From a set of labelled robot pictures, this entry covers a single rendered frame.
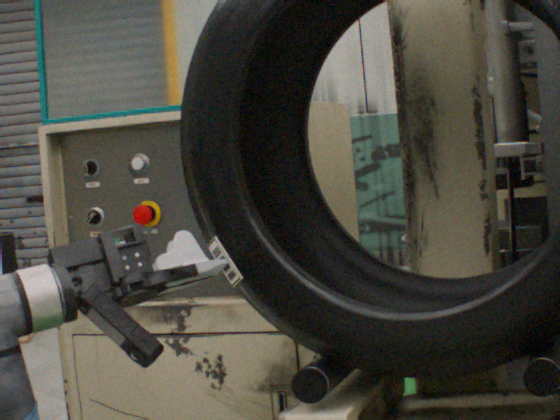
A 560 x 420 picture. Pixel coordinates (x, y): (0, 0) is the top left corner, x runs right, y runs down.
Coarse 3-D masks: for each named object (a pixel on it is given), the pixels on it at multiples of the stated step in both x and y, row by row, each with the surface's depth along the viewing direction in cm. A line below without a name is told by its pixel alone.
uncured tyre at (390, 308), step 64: (256, 0) 132; (320, 0) 158; (384, 0) 158; (512, 0) 150; (192, 64) 138; (256, 64) 158; (320, 64) 161; (192, 128) 136; (256, 128) 160; (192, 192) 139; (256, 192) 159; (320, 192) 163; (256, 256) 134; (320, 256) 161; (320, 320) 132; (384, 320) 129; (448, 320) 127; (512, 320) 125
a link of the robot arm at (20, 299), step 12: (0, 276) 126; (12, 276) 126; (0, 288) 124; (12, 288) 124; (0, 300) 123; (12, 300) 123; (24, 300) 124; (0, 312) 123; (12, 312) 123; (24, 312) 124; (0, 324) 123; (12, 324) 123; (24, 324) 124; (0, 336) 122; (12, 336) 124; (0, 348) 122
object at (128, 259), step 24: (96, 240) 131; (120, 240) 134; (144, 240) 131; (72, 264) 129; (96, 264) 130; (120, 264) 129; (144, 264) 131; (72, 288) 126; (120, 288) 129; (72, 312) 127
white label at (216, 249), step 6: (216, 240) 136; (210, 246) 138; (216, 246) 137; (222, 246) 136; (210, 252) 139; (216, 252) 138; (222, 252) 136; (216, 258) 139; (222, 258) 137; (228, 258) 136; (228, 264) 137; (222, 270) 139; (228, 270) 137; (234, 270) 136; (228, 276) 138; (234, 276) 137; (240, 276) 135; (234, 282) 138
